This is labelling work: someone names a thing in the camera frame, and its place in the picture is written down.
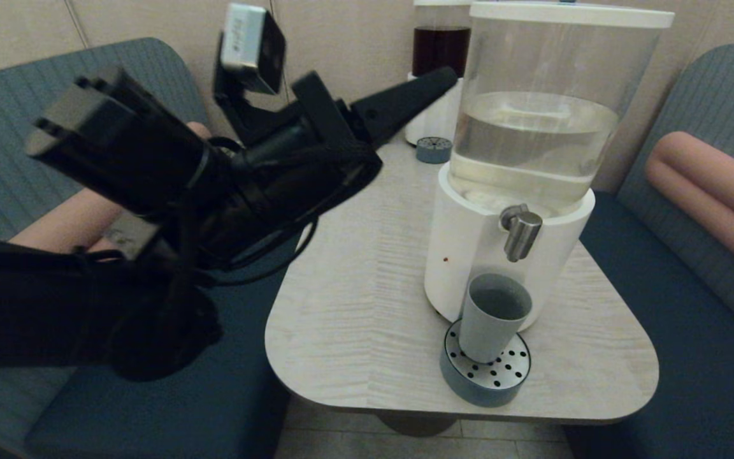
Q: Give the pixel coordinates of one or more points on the large blue perforated drip tray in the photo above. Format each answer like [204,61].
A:
[475,389]

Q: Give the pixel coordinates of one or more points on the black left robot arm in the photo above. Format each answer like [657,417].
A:
[118,210]

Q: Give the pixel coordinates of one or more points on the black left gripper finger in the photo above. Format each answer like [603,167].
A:
[399,95]
[392,121]

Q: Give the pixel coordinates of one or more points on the small blue perforated drip tray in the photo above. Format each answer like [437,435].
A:
[434,153]

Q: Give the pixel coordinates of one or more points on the grey plastic cup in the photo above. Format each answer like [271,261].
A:
[488,331]

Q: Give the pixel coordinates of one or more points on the pink bench bolster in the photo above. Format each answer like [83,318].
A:
[67,223]
[711,178]

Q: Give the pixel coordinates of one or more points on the small dark drink dispenser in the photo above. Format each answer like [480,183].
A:
[437,44]

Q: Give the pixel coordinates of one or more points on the dark blue bench seat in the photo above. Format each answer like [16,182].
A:
[692,357]
[239,382]

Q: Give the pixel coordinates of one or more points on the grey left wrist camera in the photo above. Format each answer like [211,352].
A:
[249,41]

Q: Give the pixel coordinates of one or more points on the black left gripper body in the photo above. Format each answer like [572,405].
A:
[316,153]

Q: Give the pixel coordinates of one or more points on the steel water dispenser tap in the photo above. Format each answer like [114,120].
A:
[521,233]

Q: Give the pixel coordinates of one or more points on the large clear water dispenser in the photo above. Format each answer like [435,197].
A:
[564,255]

